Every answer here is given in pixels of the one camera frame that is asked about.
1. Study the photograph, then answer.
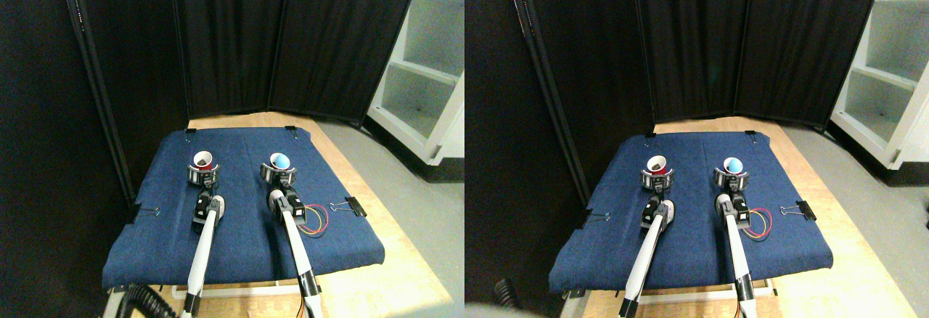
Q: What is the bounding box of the black ribbed hose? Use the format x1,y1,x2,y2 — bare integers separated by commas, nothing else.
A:
495,280,520,311
116,283,179,318

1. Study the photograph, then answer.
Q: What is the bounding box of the dark blue cloth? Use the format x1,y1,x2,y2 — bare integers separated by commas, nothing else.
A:
102,126,385,291
549,131,833,295

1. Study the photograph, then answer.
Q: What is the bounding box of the white shelf unit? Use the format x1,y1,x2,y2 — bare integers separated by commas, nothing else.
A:
830,0,929,171
367,0,465,168

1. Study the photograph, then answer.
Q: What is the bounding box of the black curtain stand pole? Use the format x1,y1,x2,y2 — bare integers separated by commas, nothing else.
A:
508,0,590,210
62,0,139,206

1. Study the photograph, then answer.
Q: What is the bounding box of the red wire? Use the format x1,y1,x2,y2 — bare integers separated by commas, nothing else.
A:
303,204,330,235
750,208,773,239

